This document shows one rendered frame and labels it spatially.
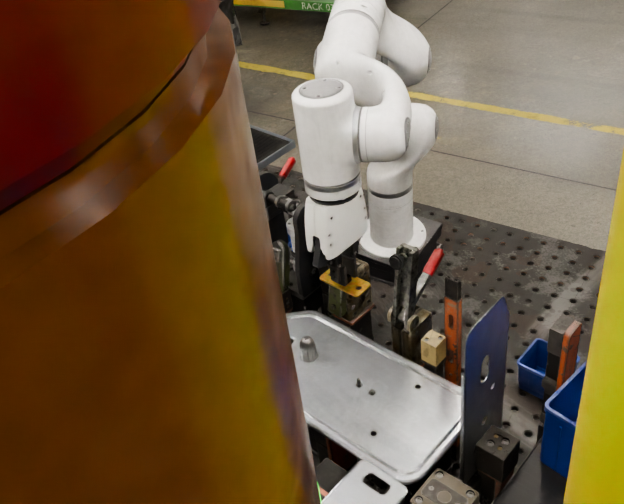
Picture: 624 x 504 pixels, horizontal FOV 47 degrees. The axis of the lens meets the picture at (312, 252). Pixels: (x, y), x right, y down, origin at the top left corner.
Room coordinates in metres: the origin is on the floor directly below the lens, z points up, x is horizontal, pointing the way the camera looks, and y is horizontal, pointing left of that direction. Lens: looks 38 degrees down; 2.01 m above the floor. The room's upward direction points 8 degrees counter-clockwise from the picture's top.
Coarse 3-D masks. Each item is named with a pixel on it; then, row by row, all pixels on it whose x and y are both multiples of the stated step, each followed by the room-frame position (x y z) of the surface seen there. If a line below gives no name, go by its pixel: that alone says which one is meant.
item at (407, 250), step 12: (396, 252) 1.01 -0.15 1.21; (408, 252) 1.00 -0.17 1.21; (396, 264) 0.97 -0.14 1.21; (408, 264) 0.99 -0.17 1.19; (396, 276) 1.00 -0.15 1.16; (408, 276) 0.98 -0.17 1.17; (396, 288) 1.00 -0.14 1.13; (408, 288) 0.98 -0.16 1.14; (396, 300) 0.99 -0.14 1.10; (408, 300) 0.97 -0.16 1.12; (396, 312) 0.99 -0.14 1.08; (408, 312) 0.97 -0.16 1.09; (396, 324) 0.99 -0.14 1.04
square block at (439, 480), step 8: (440, 472) 0.65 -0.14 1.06; (432, 480) 0.63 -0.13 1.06; (440, 480) 0.63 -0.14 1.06; (448, 480) 0.63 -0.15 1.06; (456, 480) 0.63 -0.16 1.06; (424, 488) 0.62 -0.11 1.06; (432, 488) 0.62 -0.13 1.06; (440, 488) 0.62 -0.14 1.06; (448, 488) 0.61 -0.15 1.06; (456, 488) 0.61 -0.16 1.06; (464, 488) 0.61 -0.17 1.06; (472, 488) 0.61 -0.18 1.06; (416, 496) 0.61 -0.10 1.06; (424, 496) 0.61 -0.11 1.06; (432, 496) 0.61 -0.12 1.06; (440, 496) 0.60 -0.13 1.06; (448, 496) 0.60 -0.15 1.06; (456, 496) 0.60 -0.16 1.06; (464, 496) 0.60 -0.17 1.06; (472, 496) 0.60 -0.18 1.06
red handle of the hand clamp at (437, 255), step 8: (432, 256) 1.06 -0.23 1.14; (440, 256) 1.06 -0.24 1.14; (432, 264) 1.05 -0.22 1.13; (424, 272) 1.04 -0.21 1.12; (432, 272) 1.04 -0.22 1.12; (424, 280) 1.03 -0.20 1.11; (416, 288) 1.02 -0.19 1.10; (424, 288) 1.02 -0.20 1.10; (416, 296) 1.01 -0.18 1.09; (400, 312) 0.99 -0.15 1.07; (400, 320) 0.98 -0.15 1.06
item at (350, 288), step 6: (324, 276) 0.91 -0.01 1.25; (330, 276) 0.91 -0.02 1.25; (348, 276) 0.89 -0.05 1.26; (330, 282) 0.90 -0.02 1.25; (348, 282) 0.89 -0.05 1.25; (354, 282) 0.89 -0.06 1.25; (360, 282) 0.89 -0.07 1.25; (366, 282) 0.88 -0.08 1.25; (342, 288) 0.88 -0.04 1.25; (348, 288) 0.87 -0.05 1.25; (354, 288) 0.87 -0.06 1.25; (366, 288) 0.87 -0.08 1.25; (354, 294) 0.86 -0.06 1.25; (360, 294) 0.86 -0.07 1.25
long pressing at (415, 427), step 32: (288, 320) 1.09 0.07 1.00; (320, 320) 1.08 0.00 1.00; (320, 352) 0.99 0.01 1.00; (352, 352) 0.98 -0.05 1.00; (384, 352) 0.96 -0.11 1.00; (320, 384) 0.91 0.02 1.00; (352, 384) 0.90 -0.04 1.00; (384, 384) 0.88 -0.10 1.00; (416, 384) 0.87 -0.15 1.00; (448, 384) 0.86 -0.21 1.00; (320, 416) 0.83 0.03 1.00; (352, 416) 0.82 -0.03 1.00; (384, 416) 0.81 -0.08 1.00; (416, 416) 0.80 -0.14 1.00; (448, 416) 0.79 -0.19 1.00; (352, 448) 0.76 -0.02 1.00; (384, 448) 0.75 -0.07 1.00; (416, 448) 0.74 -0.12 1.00; (448, 448) 0.73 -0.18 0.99; (416, 480) 0.68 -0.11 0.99
